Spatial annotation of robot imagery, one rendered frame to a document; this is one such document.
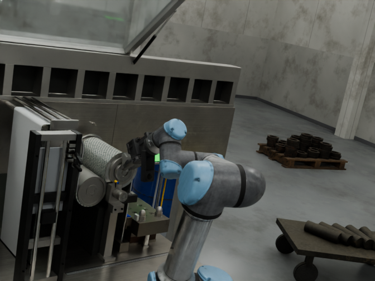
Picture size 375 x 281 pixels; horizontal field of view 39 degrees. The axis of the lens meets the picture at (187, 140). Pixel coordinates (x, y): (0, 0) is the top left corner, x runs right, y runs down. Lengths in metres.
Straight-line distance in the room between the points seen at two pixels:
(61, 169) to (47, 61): 0.55
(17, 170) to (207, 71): 1.10
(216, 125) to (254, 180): 1.42
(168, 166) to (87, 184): 0.41
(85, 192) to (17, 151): 0.29
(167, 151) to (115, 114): 0.68
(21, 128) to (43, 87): 0.26
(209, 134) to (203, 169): 1.43
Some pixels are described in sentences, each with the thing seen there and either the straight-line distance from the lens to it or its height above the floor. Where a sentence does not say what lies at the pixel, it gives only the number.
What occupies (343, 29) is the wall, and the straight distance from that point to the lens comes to 11.90.
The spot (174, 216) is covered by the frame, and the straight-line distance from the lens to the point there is 3.04.
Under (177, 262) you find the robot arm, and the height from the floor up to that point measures 1.21.
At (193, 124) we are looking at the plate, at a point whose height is 1.35.
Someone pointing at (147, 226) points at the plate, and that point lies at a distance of 2.19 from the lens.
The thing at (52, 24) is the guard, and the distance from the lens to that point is 2.07.
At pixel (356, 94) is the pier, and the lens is 10.99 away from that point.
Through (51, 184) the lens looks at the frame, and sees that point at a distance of 1.80.
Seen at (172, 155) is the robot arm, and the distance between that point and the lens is 1.71.
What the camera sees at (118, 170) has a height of 1.26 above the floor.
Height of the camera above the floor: 1.88
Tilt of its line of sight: 14 degrees down
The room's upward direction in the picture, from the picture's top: 11 degrees clockwise
